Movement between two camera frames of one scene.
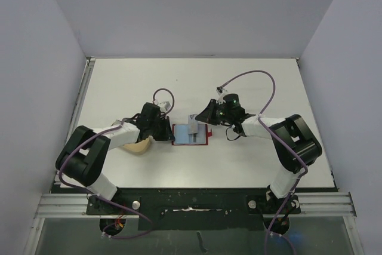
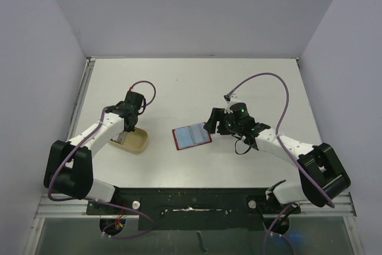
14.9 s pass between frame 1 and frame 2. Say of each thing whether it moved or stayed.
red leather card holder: moved
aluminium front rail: stayed
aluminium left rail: stayed
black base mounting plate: stayed
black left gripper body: moved
